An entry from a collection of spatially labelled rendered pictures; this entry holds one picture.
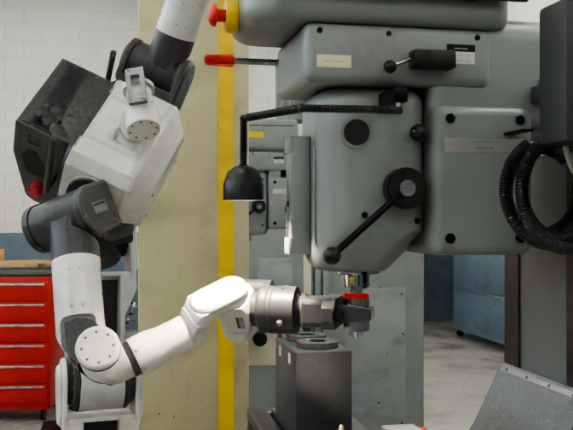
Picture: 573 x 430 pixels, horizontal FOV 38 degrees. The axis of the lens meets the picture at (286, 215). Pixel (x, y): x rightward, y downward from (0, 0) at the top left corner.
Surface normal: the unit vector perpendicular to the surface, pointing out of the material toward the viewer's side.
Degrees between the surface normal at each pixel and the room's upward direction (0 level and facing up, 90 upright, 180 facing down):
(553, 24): 90
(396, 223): 90
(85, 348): 67
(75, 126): 58
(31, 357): 90
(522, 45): 90
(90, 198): 72
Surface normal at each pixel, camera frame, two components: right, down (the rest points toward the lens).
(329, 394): 0.20, 0.00
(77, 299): 0.11, -0.39
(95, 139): 0.31, -0.53
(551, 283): -0.98, 0.00
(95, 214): 0.88, -0.30
